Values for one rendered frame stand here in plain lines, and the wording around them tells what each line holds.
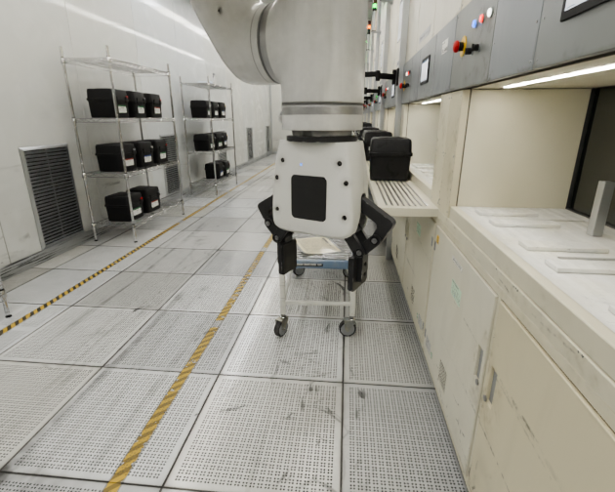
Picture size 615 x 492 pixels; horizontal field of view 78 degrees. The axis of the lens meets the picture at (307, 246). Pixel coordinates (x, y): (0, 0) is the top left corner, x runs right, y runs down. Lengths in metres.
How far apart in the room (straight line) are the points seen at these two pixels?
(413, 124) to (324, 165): 2.70
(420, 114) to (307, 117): 2.72
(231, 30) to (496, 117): 1.31
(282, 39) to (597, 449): 0.74
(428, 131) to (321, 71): 2.73
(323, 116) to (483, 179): 1.30
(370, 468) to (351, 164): 1.33
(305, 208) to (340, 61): 0.14
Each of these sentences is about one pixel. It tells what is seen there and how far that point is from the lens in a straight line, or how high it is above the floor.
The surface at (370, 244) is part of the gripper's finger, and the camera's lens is 0.40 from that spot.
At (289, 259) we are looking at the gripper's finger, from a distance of 0.47.
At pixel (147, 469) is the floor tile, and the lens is 1.67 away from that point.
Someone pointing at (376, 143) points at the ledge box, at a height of 1.03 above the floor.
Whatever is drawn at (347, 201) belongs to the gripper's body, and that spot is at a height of 1.10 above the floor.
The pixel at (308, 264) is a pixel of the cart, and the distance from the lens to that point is 2.04.
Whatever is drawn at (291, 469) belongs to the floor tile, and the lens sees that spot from 1.57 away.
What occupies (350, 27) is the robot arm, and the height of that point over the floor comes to 1.26.
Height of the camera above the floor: 1.18
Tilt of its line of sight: 19 degrees down
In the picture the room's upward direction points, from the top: straight up
